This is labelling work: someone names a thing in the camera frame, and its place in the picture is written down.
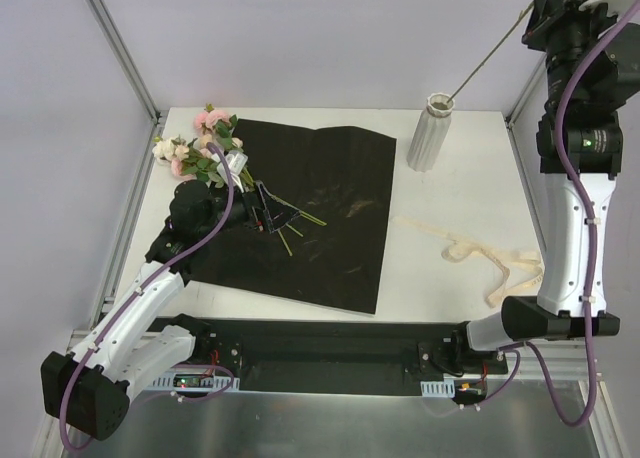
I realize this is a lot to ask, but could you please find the white rose stem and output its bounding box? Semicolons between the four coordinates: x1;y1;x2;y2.
447;1;534;104

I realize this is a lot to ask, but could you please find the pink white flower bouquet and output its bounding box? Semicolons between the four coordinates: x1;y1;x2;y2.
152;103;326;255

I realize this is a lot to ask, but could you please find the black wrapping paper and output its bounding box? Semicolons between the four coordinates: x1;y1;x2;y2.
194;119;396;314

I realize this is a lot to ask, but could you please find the cream printed ribbon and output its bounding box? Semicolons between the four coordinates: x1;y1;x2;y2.
392;215;544;309

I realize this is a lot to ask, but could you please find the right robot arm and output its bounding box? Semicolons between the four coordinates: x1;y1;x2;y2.
450;0;639;373

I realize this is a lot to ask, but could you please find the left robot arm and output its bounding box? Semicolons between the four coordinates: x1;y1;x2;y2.
41;180;301;450

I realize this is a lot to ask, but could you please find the white ribbed vase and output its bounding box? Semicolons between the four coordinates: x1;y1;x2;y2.
407;93;455;172

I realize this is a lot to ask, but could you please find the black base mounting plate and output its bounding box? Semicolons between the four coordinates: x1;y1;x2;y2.
192;319;507;396

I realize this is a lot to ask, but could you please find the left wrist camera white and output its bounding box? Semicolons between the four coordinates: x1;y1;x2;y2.
225;150;248;175

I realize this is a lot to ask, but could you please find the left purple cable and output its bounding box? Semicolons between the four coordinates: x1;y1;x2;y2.
58;142;236;452

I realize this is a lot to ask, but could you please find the purple cable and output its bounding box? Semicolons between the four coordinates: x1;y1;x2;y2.
58;142;236;452
423;2;640;427

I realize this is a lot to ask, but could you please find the right aluminium frame post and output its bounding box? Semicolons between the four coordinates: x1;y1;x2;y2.
505;56;545;129

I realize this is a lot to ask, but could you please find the aluminium frame post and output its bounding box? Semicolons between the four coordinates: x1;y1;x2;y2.
85;0;162;124
505;56;545;129

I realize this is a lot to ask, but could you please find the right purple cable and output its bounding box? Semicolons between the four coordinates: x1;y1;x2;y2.
423;2;640;427

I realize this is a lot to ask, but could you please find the left white cable duct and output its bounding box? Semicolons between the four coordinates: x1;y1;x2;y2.
145;372;240;393

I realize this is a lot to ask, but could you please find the white cable duct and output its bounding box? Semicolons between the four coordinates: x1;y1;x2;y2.
420;378;486;399
145;372;240;393

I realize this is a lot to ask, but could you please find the right white cable duct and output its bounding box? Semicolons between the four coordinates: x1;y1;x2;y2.
420;378;486;399

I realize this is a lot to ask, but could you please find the left aluminium frame post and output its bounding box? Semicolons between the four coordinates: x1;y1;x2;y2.
85;0;162;124

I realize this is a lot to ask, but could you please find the front aluminium rail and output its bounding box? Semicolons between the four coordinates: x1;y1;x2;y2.
62;327;601;379

